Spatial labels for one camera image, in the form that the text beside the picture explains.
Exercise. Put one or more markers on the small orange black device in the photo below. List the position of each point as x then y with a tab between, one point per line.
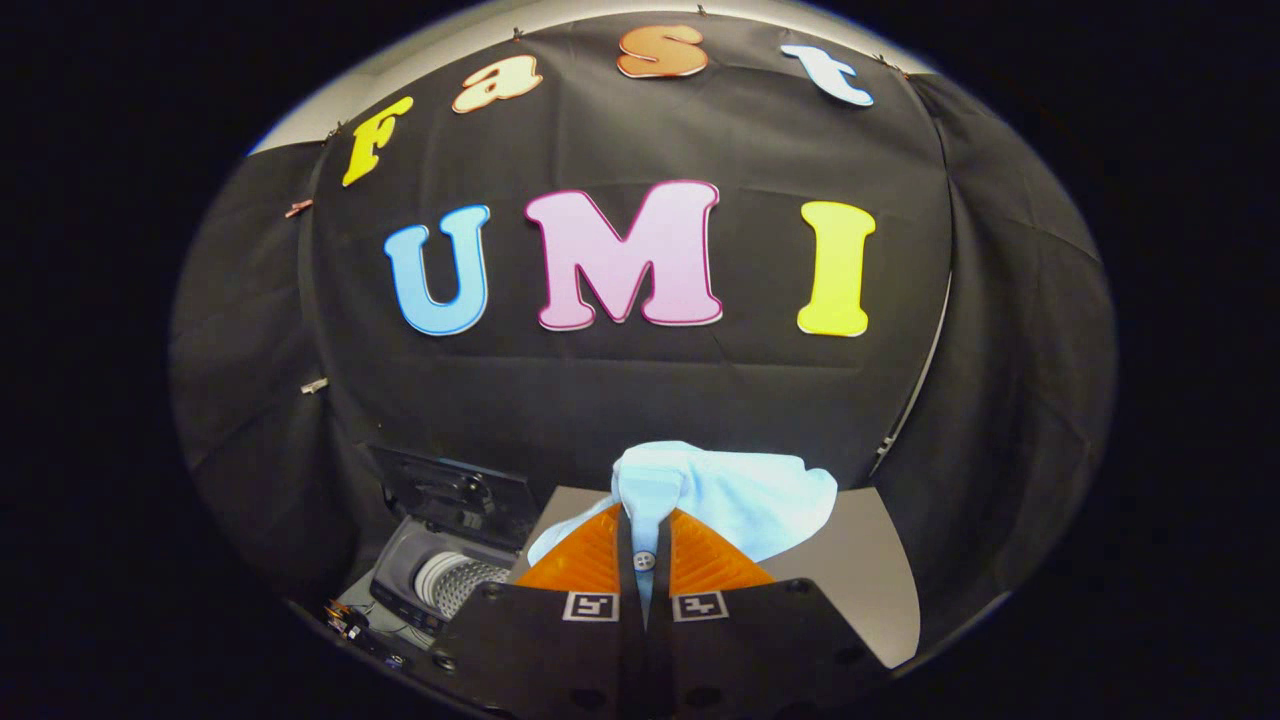
348	622

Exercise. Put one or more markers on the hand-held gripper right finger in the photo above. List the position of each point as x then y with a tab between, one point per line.
662	565

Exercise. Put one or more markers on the light blue shirt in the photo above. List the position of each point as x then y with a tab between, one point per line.
740	495

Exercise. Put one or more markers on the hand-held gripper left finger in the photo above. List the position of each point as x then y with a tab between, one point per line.
625	565

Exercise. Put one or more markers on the white cloth clip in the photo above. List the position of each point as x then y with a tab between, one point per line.
314	385

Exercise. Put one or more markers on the black backdrop cloth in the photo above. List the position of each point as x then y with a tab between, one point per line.
620	390

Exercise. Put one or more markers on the dark washing machine lid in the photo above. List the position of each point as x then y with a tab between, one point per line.
460	495

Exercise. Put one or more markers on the copper cloth clip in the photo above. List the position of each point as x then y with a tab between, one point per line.
298	208

